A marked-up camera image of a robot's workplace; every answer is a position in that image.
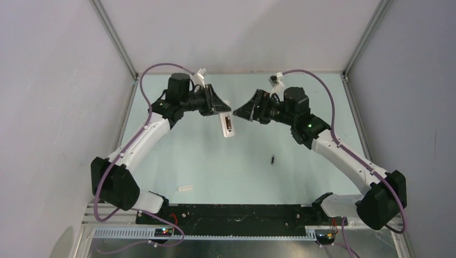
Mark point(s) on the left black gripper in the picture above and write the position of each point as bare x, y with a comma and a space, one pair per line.
213, 105

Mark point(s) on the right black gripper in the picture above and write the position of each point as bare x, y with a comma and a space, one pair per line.
261, 98

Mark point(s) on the white remote control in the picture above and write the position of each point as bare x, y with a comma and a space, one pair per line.
226, 133

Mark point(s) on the white battery cover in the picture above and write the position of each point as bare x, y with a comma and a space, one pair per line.
185, 188

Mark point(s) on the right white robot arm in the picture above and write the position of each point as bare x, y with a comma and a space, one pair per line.
382, 194

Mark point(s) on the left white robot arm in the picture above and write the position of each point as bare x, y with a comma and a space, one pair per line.
112, 177

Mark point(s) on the left controller board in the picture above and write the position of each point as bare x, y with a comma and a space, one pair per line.
163, 232

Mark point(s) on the controller board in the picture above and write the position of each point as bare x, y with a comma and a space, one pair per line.
324, 239
163, 232

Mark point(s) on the right controller board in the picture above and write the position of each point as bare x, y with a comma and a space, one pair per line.
324, 239

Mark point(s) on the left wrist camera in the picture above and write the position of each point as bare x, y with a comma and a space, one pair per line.
198, 77

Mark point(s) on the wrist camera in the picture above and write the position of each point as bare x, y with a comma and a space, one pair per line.
198, 77
277, 84

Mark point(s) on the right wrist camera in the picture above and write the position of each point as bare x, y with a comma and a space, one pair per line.
277, 84

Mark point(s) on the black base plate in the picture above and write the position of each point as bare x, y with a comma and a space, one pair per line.
288, 214

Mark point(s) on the grey slotted cable duct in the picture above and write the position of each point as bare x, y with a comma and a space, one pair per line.
147, 233

